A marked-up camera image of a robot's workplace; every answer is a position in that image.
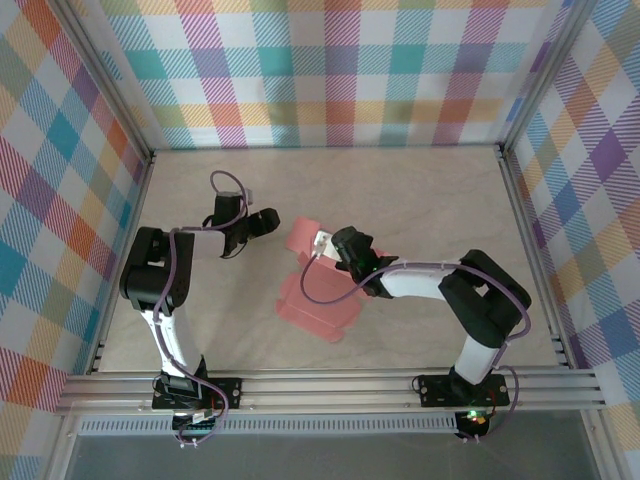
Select pink paper box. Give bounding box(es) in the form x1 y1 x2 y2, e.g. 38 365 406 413
273 215 396 345

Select plaid backdrop cloth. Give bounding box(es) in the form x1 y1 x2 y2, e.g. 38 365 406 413
107 0 571 150
509 0 640 436
0 0 146 480

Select green terminal control board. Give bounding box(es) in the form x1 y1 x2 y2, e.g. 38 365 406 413
172 407 221 437

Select control board with LED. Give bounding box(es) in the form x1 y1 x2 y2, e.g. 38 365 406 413
458 408 489 437

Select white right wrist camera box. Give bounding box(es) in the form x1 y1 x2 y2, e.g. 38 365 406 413
313 229 334 262

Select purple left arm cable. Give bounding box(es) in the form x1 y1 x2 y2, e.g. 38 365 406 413
152 170 254 446

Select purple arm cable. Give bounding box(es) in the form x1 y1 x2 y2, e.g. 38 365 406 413
152 170 254 446
299 252 532 444

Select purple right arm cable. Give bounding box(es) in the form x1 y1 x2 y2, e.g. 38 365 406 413
299 252 532 444

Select aluminium side rail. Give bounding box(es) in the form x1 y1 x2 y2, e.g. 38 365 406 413
87 149 157 375
497 143 576 371

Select aluminium mounting rail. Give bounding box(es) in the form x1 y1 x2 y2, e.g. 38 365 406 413
54 368 609 416

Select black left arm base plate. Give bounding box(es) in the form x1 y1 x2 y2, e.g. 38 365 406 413
151 377 244 411

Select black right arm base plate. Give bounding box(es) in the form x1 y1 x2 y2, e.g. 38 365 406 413
417 373 511 407

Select grey slotted cable duct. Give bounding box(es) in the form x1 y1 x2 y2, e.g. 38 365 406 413
77 417 460 437

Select aluminium frame post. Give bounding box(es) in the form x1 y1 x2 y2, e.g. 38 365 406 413
49 0 154 161
498 0 599 151

